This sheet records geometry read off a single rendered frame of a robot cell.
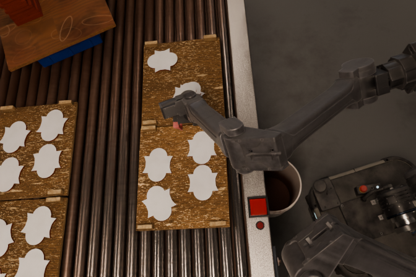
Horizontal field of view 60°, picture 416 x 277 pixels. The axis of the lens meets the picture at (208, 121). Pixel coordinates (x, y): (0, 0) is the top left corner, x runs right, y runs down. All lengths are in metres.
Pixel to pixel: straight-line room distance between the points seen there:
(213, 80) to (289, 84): 1.13
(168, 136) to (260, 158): 0.79
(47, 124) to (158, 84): 0.50
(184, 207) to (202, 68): 0.60
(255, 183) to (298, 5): 1.88
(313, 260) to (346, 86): 0.42
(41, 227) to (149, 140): 0.52
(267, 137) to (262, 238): 0.72
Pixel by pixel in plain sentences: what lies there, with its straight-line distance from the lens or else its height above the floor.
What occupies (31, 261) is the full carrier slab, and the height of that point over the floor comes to 0.95.
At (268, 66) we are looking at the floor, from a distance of 2.67.
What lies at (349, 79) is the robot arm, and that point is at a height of 1.49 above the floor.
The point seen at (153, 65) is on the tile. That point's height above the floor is 0.95.
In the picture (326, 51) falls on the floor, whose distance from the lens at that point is 2.77.
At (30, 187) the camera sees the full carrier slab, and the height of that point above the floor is 0.94.
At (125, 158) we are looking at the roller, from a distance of 1.51.
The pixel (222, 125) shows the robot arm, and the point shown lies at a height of 1.57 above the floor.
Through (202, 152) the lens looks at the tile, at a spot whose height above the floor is 0.95.
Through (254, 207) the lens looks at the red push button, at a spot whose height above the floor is 0.93.
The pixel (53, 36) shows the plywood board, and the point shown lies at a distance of 1.78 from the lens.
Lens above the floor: 2.28
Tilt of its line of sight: 66 degrees down
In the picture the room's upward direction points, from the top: 17 degrees counter-clockwise
